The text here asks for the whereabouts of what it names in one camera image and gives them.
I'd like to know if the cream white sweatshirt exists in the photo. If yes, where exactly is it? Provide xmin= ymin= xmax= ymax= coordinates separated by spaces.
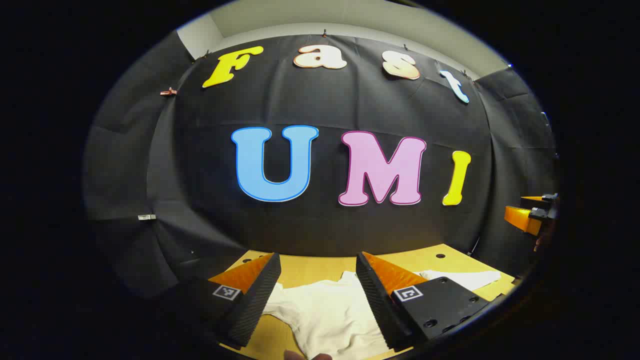
xmin=262 ymin=270 xmax=502 ymax=360

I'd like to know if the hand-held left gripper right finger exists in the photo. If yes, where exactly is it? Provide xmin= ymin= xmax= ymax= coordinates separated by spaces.
xmin=355 ymin=251 xmax=491 ymax=352

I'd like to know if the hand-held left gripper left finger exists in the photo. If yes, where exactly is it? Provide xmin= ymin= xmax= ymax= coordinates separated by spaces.
xmin=165 ymin=252 xmax=282 ymax=350

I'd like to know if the black backdrop cloth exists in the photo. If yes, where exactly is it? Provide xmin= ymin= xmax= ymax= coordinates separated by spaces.
xmin=82 ymin=30 xmax=560 ymax=301

